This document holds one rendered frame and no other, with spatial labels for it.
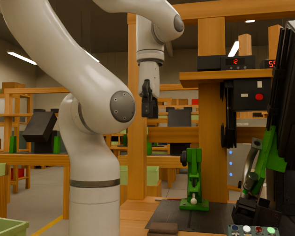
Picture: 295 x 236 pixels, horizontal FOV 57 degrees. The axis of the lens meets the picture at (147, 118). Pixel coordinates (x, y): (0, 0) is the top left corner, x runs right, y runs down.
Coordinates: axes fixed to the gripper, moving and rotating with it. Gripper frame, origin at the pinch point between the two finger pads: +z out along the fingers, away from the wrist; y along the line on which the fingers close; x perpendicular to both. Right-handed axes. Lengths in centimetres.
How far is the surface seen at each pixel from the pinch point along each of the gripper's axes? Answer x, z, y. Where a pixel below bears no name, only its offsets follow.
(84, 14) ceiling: -317, -330, -641
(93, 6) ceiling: -271, -330, -596
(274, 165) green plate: 41, 17, -29
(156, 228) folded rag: -0.2, 37.1, -11.2
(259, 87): 41, -15, -55
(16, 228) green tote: -41, 34, 5
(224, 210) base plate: 24, 40, -47
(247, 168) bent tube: 34, 21, -43
